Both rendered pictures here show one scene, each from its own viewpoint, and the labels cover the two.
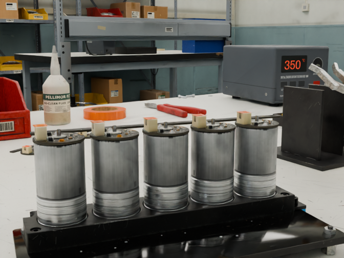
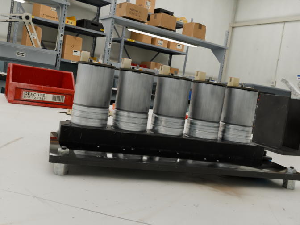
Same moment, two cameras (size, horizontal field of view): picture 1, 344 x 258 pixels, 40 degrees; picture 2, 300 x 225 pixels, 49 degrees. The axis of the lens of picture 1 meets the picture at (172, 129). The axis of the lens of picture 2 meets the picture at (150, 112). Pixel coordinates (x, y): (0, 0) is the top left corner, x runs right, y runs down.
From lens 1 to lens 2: 0.06 m
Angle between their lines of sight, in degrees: 8
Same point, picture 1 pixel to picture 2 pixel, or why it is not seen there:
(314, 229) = (278, 168)
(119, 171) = (136, 95)
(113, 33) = not seen: hidden behind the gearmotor
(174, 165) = (177, 101)
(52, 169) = (88, 82)
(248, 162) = (232, 114)
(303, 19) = not seen: hidden behind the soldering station
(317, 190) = (278, 161)
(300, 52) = (271, 91)
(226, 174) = (214, 118)
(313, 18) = not seen: hidden behind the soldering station
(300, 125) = (269, 122)
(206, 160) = (201, 104)
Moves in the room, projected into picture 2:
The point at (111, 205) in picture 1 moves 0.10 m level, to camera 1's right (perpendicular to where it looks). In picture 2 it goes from (126, 120) to (279, 144)
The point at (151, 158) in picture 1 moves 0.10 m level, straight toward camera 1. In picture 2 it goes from (161, 94) to (159, 97)
